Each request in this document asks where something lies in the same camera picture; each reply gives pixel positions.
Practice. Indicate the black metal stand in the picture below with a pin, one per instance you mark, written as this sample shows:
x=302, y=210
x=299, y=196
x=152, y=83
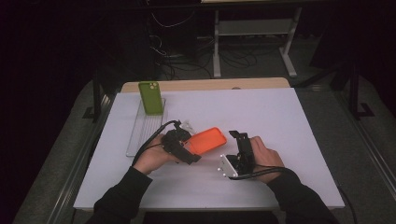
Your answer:
x=96, y=93
x=353, y=90

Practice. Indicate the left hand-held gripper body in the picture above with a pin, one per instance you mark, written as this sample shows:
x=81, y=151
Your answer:
x=174, y=141

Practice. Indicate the green phone case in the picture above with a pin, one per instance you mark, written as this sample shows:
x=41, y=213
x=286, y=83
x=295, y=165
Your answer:
x=151, y=98

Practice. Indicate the person's right hand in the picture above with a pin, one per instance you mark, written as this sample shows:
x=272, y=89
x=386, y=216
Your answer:
x=267, y=158

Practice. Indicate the light wooden table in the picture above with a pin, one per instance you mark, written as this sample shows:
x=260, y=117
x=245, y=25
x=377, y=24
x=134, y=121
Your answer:
x=218, y=84

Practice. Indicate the person's left hand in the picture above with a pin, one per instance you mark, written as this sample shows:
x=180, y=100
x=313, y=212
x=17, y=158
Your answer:
x=152, y=157

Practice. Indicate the orange phone case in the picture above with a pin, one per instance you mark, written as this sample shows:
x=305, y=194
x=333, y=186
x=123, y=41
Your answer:
x=207, y=141

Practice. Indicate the white metal desk frame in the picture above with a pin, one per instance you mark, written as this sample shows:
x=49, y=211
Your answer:
x=253, y=27

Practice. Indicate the clear plastic rack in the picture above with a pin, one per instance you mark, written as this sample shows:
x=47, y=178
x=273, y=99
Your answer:
x=146, y=130

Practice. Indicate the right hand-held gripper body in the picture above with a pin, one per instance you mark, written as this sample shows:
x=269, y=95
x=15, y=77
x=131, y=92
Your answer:
x=244, y=158

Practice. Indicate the grey metal floor rail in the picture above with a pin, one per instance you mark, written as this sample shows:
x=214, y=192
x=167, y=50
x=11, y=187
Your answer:
x=79, y=168
x=370, y=146

